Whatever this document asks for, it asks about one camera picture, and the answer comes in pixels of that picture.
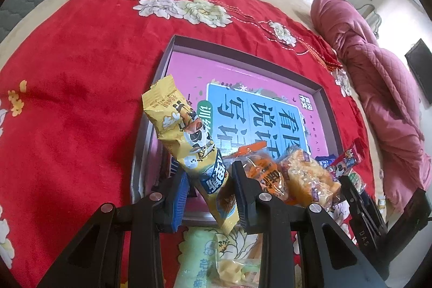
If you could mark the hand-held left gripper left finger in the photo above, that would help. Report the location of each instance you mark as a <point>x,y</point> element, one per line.
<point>179,203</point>

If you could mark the metal rack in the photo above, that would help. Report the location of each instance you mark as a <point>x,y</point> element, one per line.
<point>369,18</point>

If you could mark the orange snack packet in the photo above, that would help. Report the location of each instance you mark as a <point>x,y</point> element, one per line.
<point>266,173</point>

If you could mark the grey cardboard box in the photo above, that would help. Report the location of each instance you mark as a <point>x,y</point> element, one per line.
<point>148,153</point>

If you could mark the red floral blanket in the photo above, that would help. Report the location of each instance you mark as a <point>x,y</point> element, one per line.
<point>67,72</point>

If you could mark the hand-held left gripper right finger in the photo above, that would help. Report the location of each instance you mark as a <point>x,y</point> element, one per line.
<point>240,198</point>

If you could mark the clear bread packet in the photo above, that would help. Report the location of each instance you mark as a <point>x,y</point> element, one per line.
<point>303,176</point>

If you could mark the small pale packet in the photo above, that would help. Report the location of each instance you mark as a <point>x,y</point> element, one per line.
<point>382,203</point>

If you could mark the blue snack packet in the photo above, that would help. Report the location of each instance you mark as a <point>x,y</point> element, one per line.
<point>324,161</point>

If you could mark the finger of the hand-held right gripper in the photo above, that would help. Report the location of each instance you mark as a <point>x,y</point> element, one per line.
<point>361,203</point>

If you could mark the red and blue candy packet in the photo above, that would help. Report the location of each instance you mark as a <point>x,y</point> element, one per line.
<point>341,168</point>

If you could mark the pink quilt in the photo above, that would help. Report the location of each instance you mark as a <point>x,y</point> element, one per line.
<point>381,89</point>

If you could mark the pink book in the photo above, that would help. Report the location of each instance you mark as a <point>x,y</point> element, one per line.
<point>189,72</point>

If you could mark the pale green snack packet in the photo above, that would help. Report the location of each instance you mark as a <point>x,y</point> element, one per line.
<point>195,257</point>

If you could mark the black television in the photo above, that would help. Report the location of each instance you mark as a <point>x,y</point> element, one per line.
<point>422,72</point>

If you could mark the yellow snack packet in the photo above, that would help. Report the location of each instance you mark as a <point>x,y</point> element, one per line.
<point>182,132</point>

